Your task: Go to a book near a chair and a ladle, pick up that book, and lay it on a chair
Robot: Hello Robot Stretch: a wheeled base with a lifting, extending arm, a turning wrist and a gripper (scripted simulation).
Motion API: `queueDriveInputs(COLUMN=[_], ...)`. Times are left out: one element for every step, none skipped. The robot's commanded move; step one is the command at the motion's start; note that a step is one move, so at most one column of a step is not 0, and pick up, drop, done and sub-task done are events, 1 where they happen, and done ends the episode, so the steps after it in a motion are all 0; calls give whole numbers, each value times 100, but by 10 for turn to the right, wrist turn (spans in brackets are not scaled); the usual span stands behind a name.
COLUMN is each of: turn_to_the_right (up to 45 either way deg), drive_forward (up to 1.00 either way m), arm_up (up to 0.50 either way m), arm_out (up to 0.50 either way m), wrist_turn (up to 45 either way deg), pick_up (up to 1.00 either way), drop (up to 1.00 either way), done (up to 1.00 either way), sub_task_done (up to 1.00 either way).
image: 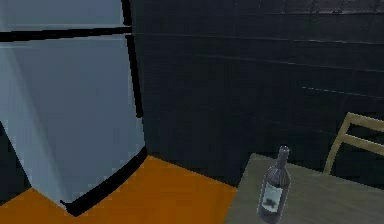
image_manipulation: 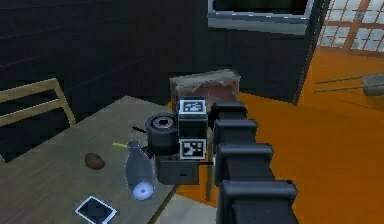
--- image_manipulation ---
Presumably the grey glass bottle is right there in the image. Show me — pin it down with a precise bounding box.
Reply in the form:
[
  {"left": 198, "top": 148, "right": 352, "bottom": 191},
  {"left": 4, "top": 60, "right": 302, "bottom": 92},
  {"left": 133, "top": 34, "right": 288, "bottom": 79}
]
[{"left": 123, "top": 138, "right": 156, "bottom": 202}]

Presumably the brown framed window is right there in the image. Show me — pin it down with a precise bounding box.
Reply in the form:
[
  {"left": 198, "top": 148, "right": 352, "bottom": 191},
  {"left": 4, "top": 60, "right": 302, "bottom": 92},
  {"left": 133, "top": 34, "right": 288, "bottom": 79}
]
[{"left": 316, "top": 0, "right": 384, "bottom": 58}]

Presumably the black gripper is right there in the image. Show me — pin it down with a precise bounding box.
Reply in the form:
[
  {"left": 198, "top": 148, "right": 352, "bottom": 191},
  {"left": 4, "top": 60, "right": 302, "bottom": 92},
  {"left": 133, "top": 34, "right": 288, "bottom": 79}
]
[{"left": 145, "top": 112, "right": 202, "bottom": 186}]

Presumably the grey framed television set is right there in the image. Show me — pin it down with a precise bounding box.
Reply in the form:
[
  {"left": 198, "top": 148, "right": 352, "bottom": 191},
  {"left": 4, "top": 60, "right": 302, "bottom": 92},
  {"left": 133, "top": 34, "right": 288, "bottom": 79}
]
[{"left": 206, "top": 0, "right": 316, "bottom": 36}]

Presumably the tan wooden chair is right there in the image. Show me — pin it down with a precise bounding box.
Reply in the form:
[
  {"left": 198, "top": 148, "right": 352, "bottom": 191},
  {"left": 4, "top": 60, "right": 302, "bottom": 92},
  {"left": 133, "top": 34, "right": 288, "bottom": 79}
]
[{"left": 0, "top": 77, "right": 77, "bottom": 165}]

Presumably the brown potato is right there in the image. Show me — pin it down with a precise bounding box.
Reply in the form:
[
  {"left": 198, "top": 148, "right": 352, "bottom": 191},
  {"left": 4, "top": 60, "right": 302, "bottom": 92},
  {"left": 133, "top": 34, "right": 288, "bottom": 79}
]
[{"left": 84, "top": 152, "right": 107, "bottom": 171}]

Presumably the grey wooden table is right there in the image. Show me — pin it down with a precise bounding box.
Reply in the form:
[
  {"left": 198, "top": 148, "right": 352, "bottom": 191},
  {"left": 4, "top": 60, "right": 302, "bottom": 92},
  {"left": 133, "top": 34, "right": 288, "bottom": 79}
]
[{"left": 0, "top": 95, "right": 215, "bottom": 224}]

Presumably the brown cardboard box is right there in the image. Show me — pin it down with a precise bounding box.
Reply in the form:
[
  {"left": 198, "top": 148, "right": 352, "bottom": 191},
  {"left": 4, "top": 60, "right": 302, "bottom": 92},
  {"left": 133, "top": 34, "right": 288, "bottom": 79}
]
[{"left": 168, "top": 68, "right": 242, "bottom": 108}]

